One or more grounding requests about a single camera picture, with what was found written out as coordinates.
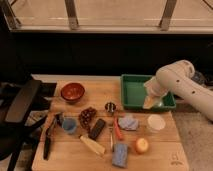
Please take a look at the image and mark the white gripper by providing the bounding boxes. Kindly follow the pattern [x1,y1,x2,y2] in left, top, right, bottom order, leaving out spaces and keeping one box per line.
[143,76,168,109]

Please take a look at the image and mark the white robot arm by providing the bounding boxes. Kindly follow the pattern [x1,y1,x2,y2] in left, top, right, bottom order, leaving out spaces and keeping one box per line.
[143,60,213,121]

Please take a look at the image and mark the green plastic tray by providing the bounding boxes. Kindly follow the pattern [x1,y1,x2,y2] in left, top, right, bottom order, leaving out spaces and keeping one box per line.
[120,74,176,112]

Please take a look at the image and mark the crumpled blue cloth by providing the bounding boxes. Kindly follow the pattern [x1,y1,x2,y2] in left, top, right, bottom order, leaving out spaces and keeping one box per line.
[118,115,139,131]

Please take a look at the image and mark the small metal cup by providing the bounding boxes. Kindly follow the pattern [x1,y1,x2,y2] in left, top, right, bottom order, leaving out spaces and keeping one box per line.
[105,102,116,114]

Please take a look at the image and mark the red yellow apple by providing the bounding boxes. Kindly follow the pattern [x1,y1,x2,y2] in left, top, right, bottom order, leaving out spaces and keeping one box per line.
[135,138,149,154]

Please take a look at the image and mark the metal fork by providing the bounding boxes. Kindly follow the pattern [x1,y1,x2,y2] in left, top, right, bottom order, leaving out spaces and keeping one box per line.
[108,124,114,152]

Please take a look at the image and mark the round metal dish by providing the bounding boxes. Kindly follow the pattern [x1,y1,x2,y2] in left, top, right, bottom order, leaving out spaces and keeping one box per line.
[192,71,206,85]

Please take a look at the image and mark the black rectangular block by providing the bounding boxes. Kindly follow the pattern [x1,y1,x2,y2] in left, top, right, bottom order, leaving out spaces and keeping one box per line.
[89,119,106,140]

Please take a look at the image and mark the blue sponge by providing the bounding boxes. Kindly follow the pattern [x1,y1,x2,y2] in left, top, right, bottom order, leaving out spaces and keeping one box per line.
[112,143,128,168]

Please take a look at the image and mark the dark grape bunch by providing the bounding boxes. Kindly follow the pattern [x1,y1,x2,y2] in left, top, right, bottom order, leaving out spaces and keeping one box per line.
[78,107,97,132]

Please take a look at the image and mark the red wooden bowl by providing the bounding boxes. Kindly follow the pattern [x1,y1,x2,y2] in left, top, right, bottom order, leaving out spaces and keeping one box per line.
[61,83,85,102]

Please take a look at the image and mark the blue plastic cup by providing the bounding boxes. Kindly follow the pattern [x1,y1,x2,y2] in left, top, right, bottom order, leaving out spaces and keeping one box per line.
[62,118,77,134]

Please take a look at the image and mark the black office chair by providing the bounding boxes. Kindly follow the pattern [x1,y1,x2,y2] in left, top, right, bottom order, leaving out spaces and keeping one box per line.
[0,80,56,171]

